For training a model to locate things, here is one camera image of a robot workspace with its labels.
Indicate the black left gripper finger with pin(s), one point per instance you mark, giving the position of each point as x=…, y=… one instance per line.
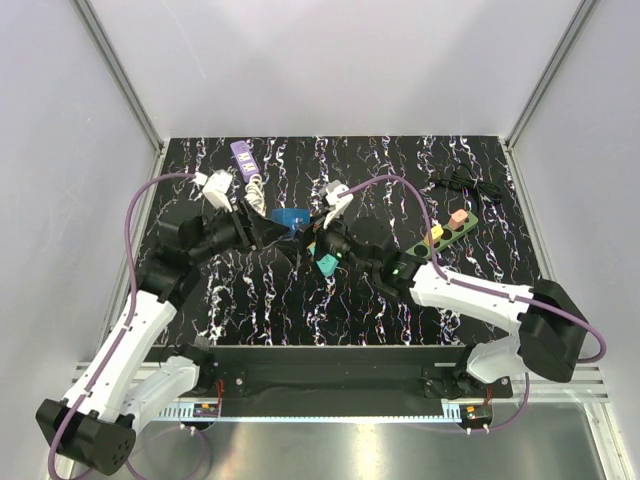
x=287, y=246
x=266, y=228

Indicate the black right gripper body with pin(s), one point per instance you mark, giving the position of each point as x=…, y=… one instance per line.
x=334, y=241

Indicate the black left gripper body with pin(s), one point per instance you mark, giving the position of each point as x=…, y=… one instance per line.
x=247, y=238

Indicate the teal triangular power strip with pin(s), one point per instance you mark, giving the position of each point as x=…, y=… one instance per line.
x=327, y=265

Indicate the blue cube socket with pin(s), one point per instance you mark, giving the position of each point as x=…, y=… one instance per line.
x=292, y=218

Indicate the pink plug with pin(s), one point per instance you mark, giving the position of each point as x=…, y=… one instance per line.
x=458, y=219

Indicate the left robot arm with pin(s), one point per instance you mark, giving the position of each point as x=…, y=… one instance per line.
x=97, y=421

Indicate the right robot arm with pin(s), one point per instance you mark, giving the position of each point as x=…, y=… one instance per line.
x=545, y=330

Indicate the purple power strip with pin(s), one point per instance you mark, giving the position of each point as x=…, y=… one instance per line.
x=244, y=159

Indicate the green round-hole power strip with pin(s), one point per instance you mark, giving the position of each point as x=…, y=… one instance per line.
x=423, y=249

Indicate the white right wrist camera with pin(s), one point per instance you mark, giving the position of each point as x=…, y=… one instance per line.
x=337, y=199

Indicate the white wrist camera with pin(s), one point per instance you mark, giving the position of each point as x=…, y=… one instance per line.
x=215, y=188
x=337, y=199

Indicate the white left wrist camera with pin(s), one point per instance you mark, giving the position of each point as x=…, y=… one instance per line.
x=215, y=188

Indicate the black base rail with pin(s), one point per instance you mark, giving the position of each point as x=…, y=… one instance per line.
x=249, y=370

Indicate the white slotted cable duct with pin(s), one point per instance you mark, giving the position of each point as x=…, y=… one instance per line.
x=189, y=411

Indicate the aluminium frame rail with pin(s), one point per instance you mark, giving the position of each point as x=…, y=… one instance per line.
x=586, y=386

